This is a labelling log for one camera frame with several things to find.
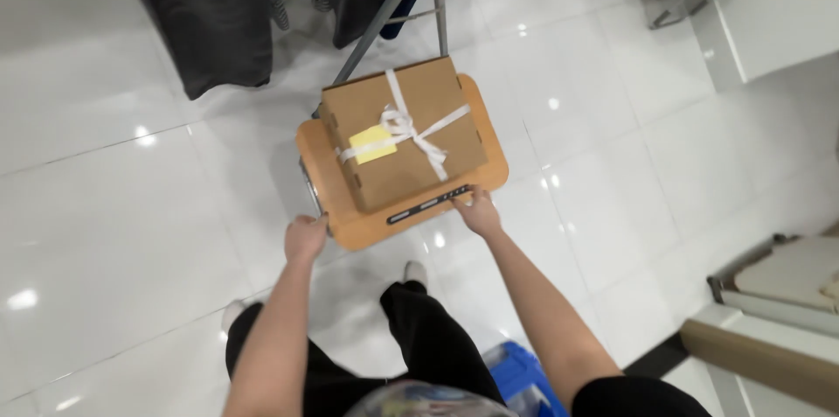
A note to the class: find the person's left hand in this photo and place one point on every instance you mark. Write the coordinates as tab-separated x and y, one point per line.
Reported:
305	238

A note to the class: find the person's right hand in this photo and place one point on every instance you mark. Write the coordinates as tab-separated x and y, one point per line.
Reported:
482	212

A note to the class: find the person's left fingers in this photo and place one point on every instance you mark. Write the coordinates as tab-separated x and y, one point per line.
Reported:
320	220

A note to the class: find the person's right fingers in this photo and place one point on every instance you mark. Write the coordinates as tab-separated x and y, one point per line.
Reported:
470	195

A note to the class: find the small orange wooden table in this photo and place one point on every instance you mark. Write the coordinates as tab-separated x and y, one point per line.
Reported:
341	207

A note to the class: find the black flat strip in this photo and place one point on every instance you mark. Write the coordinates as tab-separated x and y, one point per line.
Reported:
426	204

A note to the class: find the brown cardboard box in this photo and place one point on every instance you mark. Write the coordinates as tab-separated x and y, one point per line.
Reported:
400	141

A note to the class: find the white ribbon bow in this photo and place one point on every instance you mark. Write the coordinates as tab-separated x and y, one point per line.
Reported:
410	130

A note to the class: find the yellow paper note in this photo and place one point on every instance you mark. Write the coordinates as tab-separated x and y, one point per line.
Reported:
371	143

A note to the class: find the person's white shoe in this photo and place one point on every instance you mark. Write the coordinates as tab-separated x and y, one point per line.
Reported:
415	273
232	313

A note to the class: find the person's black trousers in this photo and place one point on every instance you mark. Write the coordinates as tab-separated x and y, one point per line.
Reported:
426	345

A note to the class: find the blue plastic crate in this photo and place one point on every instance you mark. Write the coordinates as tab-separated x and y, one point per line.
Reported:
521	377

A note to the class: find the clear plastic bag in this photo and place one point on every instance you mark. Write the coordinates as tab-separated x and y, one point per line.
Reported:
426	400

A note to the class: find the dark grey hanging cloth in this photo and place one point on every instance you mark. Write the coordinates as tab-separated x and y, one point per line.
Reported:
210	10

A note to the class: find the person's black sleeve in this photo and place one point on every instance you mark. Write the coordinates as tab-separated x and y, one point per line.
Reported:
636	397

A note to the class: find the grey tray with beige cushion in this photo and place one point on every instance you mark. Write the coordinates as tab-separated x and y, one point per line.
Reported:
786	286

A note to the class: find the brown wooden board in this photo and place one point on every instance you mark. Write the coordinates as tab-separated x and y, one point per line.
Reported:
760	355

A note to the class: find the white cabinet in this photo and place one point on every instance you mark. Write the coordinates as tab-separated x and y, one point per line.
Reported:
780	10

